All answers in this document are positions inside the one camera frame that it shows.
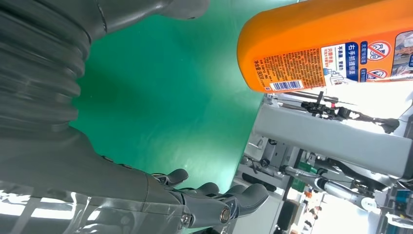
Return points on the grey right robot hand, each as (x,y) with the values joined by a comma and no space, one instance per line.
(80,193)

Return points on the green table mat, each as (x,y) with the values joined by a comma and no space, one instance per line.
(167,97)

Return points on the grey machine base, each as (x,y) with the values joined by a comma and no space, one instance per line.
(322,139)

